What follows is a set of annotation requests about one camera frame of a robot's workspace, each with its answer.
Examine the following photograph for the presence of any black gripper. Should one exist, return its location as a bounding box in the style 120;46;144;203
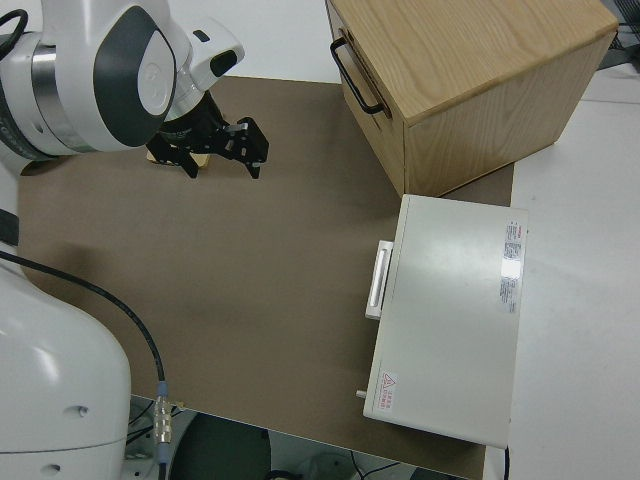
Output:
146;92;271;181

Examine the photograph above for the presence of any wooden mug tree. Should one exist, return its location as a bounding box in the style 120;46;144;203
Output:
146;152;209;169

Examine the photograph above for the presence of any brown table mat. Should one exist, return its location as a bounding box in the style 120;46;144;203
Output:
17;75;516;480

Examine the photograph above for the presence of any light wooden cabinet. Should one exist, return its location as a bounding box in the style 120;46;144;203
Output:
327;0;619;199

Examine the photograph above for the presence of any white toaster oven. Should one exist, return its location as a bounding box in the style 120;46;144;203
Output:
355;193;530;449

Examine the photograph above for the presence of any black cabinet handle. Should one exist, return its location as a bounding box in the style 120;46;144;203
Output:
329;39;386;115

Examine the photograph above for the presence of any toaster oven door handle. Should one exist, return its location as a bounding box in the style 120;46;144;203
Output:
364;240;395;320

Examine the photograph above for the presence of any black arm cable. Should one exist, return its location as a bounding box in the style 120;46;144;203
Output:
0;251;174;467

